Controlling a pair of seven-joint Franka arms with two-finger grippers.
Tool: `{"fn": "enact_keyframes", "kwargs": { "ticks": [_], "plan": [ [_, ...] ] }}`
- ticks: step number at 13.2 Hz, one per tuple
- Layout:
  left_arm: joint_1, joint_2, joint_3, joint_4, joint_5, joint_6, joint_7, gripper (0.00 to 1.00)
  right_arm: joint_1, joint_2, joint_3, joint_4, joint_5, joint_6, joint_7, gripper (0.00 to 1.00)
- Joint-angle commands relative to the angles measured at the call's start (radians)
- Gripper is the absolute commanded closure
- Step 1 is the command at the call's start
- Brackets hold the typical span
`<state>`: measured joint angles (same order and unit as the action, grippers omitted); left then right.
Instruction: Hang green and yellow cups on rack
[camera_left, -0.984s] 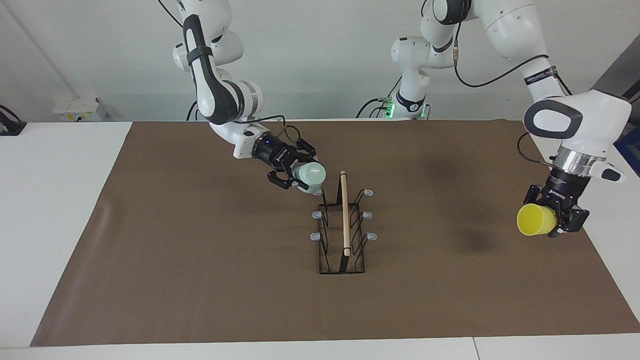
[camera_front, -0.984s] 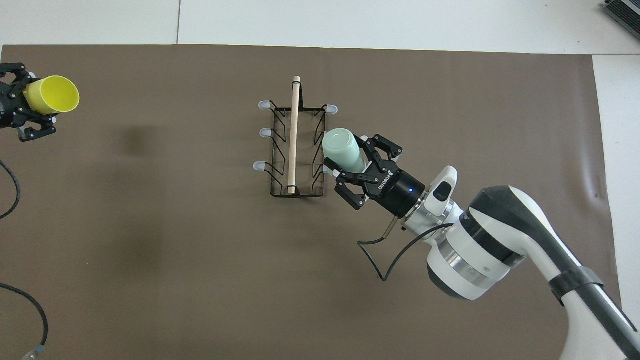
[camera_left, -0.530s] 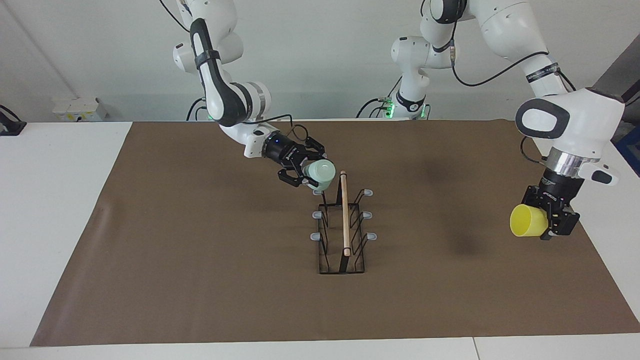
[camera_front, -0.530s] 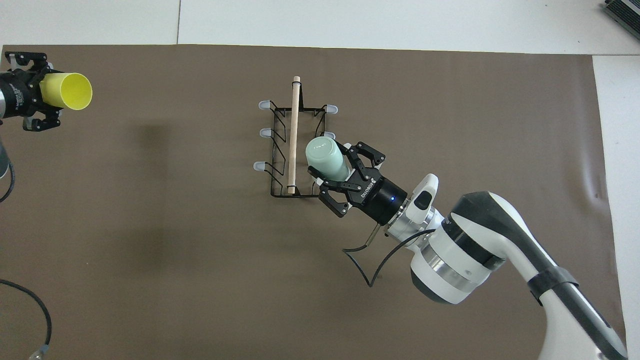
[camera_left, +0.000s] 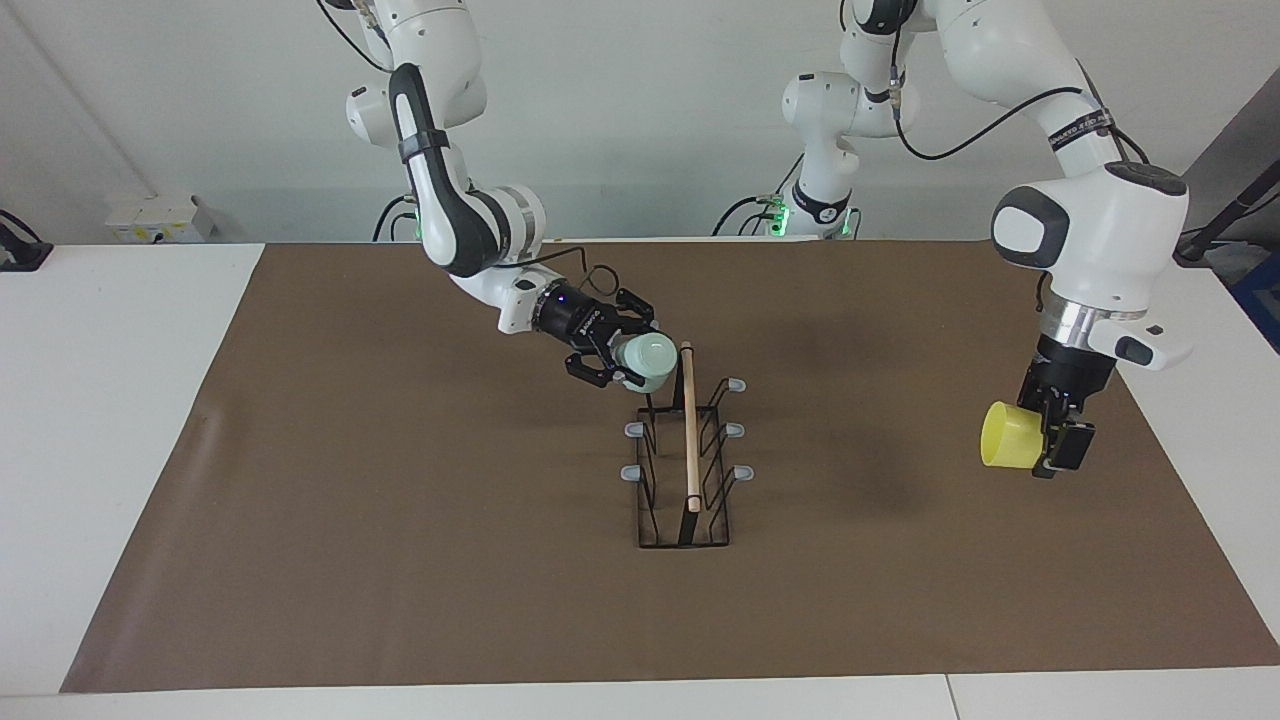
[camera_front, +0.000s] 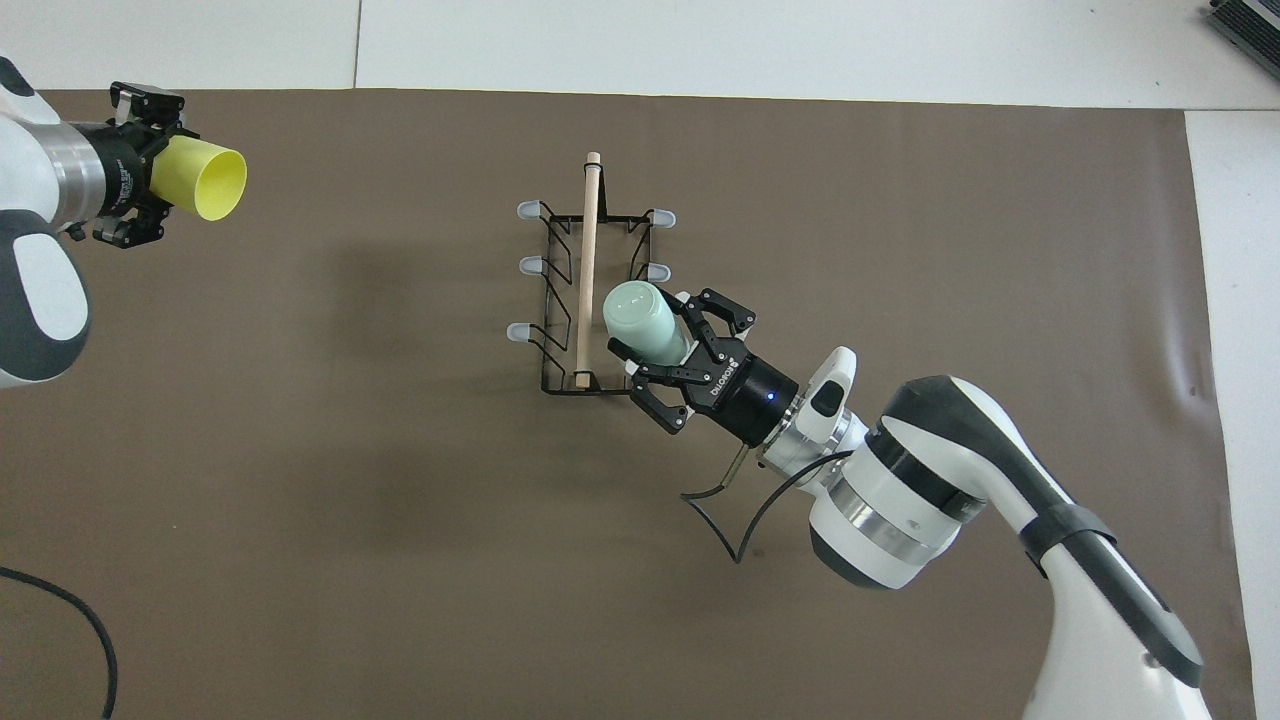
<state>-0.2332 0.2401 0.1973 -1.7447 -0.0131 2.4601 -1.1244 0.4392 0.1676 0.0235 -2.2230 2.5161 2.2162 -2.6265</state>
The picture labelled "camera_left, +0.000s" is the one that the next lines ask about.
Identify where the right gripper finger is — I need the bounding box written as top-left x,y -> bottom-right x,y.
614,289 -> 662,337
565,351 -> 647,390

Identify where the yellow plastic cup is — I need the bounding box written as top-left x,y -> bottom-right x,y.
980,401 -> 1049,469

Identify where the light green plastic cup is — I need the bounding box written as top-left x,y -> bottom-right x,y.
612,333 -> 679,393

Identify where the blue box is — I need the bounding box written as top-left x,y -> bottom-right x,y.
1232,250 -> 1280,353

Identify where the brown table mat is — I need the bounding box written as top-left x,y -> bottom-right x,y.
60,240 -> 1280,694

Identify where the black stand pole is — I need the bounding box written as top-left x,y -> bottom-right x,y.
1172,160 -> 1280,266

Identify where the black table clamp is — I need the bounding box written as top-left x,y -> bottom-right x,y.
0,210 -> 54,273

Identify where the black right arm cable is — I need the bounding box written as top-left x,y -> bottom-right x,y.
318,0 -> 623,299

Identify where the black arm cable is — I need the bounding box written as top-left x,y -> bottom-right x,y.
840,0 -> 1153,169
318,0 -> 623,299

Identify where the black wire cup rack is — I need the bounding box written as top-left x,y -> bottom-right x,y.
621,341 -> 756,549

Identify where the black base cable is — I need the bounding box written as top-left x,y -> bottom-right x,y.
373,195 -> 419,243
712,150 -> 806,238

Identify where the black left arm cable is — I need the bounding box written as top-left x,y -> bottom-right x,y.
840,0 -> 1153,169

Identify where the white wall power box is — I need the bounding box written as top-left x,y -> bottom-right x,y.
105,194 -> 216,244

